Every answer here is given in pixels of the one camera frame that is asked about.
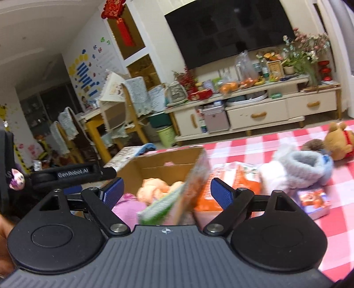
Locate chair with lace cover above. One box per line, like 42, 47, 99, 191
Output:
50, 107, 92, 164
122, 76, 155, 144

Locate wall sticker chart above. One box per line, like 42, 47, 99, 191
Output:
68, 36, 111, 95

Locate brown teddy bear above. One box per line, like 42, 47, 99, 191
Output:
323, 122, 354, 161

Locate red berry branches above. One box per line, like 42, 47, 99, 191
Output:
173, 65, 197, 92

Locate artificial flower bouquet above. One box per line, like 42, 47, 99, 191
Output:
282, 28, 331, 67

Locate potted spider plant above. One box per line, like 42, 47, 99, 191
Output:
282, 55, 318, 84

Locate pink cat charm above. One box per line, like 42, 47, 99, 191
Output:
10, 169, 26, 191

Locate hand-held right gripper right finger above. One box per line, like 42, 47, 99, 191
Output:
203, 179, 298, 236

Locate red lantern stand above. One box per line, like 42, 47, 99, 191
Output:
318, 60, 334, 81

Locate grey printed tote bag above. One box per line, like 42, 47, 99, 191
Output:
166, 82, 187, 106

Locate dark green container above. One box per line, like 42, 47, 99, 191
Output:
148, 112, 172, 128

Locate light green bin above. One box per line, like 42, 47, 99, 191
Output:
158, 125, 177, 148

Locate light blue fluffy hat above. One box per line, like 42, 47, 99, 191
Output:
288, 151, 334, 191

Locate orange tissue pack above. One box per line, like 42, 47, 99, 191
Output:
194, 162, 262, 219

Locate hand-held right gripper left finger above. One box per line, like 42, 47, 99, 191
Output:
37, 177, 131, 236

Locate red knot wall hanging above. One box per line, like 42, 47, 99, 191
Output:
101, 0, 136, 47

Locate pink storage case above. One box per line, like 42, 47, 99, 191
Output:
203, 111, 230, 133

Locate black television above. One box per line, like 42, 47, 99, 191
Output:
164, 0, 295, 70

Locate small colourful snack box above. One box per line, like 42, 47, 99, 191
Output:
297, 188, 331, 220

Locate white cartoon board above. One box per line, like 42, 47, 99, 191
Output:
100, 71, 126, 103

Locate pink knit cloth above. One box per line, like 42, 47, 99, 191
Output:
112, 193, 147, 226

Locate yellow table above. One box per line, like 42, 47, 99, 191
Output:
80, 111, 130, 164

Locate green printed cardboard carton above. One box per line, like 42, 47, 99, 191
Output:
104, 146, 212, 226

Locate red gift box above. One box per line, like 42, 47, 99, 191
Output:
188, 90, 213, 101

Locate red white checked tablecloth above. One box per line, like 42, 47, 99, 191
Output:
155, 119, 354, 283

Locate orange knit cloth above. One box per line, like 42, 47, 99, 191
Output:
137, 179, 184, 207

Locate cream TV cabinet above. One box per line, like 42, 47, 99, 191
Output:
166, 75, 342, 144

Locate clear plastic bag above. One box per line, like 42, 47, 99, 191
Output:
235, 51, 259, 84

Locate framed picture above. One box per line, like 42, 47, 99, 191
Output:
266, 59, 283, 81

